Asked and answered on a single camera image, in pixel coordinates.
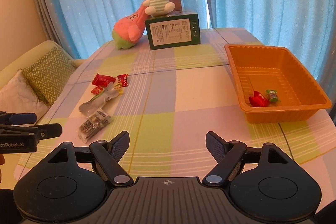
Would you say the clear dark snack packet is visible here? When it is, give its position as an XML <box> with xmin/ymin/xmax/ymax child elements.
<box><xmin>78</xmin><ymin>109</ymin><xmax>112</xmax><ymax>143</ymax></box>

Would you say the clear green snack bag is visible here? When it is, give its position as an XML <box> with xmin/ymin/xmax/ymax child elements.
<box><xmin>79</xmin><ymin>83</ymin><xmax>123</xmax><ymax>117</ymax></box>

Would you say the white fluffy cushion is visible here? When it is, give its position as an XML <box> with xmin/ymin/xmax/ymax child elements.
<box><xmin>0</xmin><ymin>69</ymin><xmax>50</xmax><ymax>124</ymax></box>

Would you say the green chevron cushion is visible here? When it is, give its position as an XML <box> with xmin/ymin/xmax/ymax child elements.
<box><xmin>22</xmin><ymin>47</ymin><xmax>76</xmax><ymax>106</ymax></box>

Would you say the beige sofa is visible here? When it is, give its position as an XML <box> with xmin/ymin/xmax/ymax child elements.
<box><xmin>0</xmin><ymin>40</ymin><xmax>87</xmax><ymax>191</ymax></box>

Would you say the red candy in tray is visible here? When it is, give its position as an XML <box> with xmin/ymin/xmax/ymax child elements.
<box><xmin>249</xmin><ymin>90</ymin><xmax>270</xmax><ymax>107</ymax></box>

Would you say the green candy in tray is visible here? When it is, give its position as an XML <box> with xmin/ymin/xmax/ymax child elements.
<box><xmin>265</xmin><ymin>89</ymin><xmax>280</xmax><ymax>103</ymax></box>

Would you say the small red snack packet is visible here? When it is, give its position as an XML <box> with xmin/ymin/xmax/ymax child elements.
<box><xmin>91</xmin><ymin>86</ymin><xmax>105</xmax><ymax>95</ymax></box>

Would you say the large red snack packet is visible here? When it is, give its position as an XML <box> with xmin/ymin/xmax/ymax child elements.
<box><xmin>91</xmin><ymin>73</ymin><xmax>116</xmax><ymax>88</ymax></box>

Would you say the orange plastic tray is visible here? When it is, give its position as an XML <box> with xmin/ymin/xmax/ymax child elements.
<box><xmin>224</xmin><ymin>44</ymin><xmax>332</xmax><ymax>123</ymax></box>

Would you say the red candy bar wrapper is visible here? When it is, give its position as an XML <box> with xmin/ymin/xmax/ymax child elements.
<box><xmin>117</xmin><ymin>74</ymin><xmax>128</xmax><ymax>87</ymax></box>

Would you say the plaid tablecloth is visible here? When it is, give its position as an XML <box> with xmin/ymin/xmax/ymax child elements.
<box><xmin>13</xmin><ymin>28</ymin><xmax>335</xmax><ymax>205</ymax></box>

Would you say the pink starfish plush toy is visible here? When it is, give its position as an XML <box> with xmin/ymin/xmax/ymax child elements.
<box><xmin>112</xmin><ymin>4</ymin><xmax>148</xmax><ymax>50</ymax></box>

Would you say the green cardboard box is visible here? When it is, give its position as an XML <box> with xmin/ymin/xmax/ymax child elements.
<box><xmin>145</xmin><ymin>11</ymin><xmax>201</xmax><ymax>50</ymax></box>

